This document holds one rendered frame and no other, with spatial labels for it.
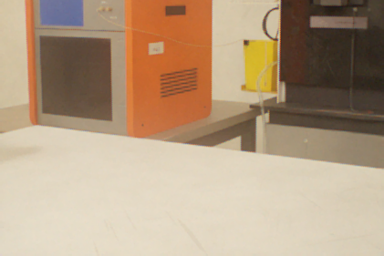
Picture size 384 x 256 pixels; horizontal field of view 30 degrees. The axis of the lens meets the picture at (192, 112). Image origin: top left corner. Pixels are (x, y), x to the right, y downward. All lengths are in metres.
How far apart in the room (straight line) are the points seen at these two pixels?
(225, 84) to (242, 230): 3.07
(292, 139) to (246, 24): 1.45
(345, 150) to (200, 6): 0.61
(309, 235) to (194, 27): 1.52
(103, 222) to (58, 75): 1.38
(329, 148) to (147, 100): 0.61
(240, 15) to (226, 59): 0.24
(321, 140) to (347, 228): 1.56
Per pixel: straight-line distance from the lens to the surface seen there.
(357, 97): 2.23
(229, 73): 3.64
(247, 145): 2.42
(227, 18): 3.63
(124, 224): 0.62
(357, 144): 2.14
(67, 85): 1.97
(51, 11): 1.99
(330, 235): 0.60
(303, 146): 2.20
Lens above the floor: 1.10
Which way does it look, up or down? 10 degrees down
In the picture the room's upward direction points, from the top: straight up
